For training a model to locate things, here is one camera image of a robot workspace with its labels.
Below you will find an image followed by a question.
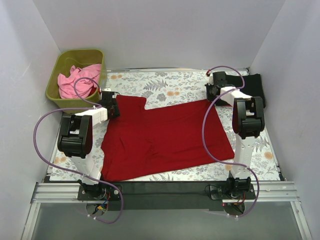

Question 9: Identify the green plastic bin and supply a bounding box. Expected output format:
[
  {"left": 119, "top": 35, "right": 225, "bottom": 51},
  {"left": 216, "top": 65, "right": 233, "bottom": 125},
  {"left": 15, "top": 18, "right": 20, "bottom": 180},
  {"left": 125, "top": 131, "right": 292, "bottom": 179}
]
[{"left": 45, "top": 49, "right": 106, "bottom": 114}]

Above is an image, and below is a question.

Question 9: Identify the pink crumpled t shirt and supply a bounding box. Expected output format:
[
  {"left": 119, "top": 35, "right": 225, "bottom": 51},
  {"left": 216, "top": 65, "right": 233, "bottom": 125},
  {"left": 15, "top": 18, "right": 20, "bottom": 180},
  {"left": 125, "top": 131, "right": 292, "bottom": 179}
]
[{"left": 57, "top": 63, "right": 102, "bottom": 99}]

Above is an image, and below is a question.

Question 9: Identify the aluminium frame rail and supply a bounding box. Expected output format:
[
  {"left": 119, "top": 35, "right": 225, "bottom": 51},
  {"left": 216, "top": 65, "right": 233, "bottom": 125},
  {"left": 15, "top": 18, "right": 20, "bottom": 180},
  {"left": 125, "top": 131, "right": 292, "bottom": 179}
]
[{"left": 22, "top": 181, "right": 312, "bottom": 240}]

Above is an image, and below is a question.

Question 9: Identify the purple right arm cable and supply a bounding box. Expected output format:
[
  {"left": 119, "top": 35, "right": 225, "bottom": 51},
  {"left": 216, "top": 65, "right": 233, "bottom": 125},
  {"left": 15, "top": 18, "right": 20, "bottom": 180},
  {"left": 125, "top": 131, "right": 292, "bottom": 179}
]
[{"left": 201, "top": 65, "right": 260, "bottom": 219}]

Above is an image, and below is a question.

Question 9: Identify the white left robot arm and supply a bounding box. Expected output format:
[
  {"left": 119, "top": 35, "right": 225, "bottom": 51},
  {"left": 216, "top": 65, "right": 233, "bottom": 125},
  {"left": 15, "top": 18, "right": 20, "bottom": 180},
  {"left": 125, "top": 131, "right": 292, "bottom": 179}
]
[{"left": 57, "top": 88, "right": 120, "bottom": 200}]

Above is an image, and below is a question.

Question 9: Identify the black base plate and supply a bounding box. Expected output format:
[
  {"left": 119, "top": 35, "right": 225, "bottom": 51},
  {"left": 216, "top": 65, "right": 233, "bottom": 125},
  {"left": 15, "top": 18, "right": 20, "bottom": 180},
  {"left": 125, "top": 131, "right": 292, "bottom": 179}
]
[{"left": 77, "top": 180, "right": 258, "bottom": 215}]

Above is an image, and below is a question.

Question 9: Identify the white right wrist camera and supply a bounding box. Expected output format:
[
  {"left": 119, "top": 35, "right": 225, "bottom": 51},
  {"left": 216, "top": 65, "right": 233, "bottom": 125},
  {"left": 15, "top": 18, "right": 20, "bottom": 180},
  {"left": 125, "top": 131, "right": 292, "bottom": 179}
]
[{"left": 206, "top": 71, "right": 214, "bottom": 86}]

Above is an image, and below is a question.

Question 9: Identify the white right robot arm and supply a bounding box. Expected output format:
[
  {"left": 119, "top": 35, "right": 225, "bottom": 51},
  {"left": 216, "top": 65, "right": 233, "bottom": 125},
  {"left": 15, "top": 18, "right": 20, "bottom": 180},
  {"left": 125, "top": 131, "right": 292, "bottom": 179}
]
[{"left": 205, "top": 71, "right": 265, "bottom": 199}]

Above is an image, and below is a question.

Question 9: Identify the red t shirt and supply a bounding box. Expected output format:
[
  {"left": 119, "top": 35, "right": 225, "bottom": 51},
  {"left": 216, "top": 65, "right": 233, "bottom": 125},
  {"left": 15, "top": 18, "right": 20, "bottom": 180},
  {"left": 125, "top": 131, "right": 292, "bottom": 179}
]
[{"left": 101, "top": 95, "right": 235, "bottom": 182}]

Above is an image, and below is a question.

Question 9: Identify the folded black t shirt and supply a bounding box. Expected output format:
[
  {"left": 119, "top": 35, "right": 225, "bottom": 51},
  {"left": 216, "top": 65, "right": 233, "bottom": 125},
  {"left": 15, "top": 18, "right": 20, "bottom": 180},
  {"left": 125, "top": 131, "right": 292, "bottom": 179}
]
[{"left": 212, "top": 71, "right": 266, "bottom": 108}]

